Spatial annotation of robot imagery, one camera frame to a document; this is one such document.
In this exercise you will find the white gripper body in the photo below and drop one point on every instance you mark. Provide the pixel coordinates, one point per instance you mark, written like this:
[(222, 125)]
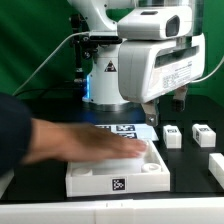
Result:
[(149, 69)]

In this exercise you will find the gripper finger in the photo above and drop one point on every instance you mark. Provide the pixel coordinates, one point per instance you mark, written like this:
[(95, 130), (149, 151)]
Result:
[(178, 101), (151, 113)]

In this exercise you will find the white square tabletop part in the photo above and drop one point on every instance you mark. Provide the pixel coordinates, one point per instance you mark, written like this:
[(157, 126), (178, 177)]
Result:
[(147, 173)]

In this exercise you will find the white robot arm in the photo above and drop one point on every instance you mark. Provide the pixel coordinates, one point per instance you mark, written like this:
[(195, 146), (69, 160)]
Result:
[(103, 43)]

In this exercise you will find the dark blue sleeve forearm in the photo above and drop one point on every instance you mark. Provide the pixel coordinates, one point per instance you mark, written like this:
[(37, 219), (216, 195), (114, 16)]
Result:
[(15, 132)]

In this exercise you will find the person's hand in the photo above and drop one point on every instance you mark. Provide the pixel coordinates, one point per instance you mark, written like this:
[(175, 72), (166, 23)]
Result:
[(78, 143)]

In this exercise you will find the white sheet with markers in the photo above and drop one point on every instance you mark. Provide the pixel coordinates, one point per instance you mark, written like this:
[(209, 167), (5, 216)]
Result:
[(133, 131)]

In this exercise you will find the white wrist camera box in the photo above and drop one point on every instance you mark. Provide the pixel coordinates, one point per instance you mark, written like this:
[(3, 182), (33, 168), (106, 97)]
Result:
[(156, 23)]

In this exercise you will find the black camera stand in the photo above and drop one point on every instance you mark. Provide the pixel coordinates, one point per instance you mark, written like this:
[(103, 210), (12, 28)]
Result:
[(79, 29)]

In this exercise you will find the white right wall fixture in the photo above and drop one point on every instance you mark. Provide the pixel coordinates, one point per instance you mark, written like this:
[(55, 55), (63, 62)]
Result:
[(216, 167)]

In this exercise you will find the white wall fixture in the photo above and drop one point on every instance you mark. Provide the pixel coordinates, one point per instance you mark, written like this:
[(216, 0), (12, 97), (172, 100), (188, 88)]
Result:
[(5, 181), (152, 211), (216, 167)]

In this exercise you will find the white front wall fixture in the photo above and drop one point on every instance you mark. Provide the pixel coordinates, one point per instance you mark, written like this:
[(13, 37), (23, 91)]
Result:
[(152, 211)]

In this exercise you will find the white left wall fixture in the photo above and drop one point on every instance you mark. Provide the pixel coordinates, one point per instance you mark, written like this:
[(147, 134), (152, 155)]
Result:
[(5, 181)]

